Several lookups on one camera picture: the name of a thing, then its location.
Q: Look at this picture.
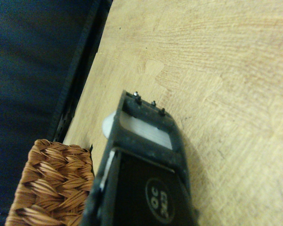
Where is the brown wicker basket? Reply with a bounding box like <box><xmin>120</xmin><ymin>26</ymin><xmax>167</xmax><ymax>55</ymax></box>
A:
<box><xmin>4</xmin><ymin>138</ymin><xmax>95</xmax><ymax>226</ymax></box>

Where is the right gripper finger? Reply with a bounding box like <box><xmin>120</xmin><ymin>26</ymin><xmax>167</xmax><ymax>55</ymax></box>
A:
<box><xmin>80</xmin><ymin>90</ymin><xmax>201</xmax><ymax>226</ymax></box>

